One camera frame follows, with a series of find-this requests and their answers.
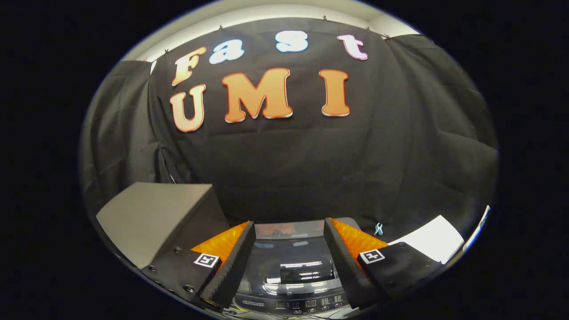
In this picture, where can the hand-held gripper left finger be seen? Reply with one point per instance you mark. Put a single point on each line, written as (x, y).
(235, 266)

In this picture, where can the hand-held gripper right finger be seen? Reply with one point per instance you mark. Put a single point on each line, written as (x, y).
(346, 266)

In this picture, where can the dark grey washing machine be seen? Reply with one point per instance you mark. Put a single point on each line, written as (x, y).
(302, 306)

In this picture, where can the small light blue clip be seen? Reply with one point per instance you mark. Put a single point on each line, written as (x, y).
(378, 229)

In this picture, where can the white cabinet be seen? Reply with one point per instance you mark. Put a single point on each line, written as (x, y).
(431, 240)

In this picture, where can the grey stand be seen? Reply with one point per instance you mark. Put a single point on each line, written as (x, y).
(151, 218)

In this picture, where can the black backdrop cloth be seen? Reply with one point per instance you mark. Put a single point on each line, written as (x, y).
(311, 169)

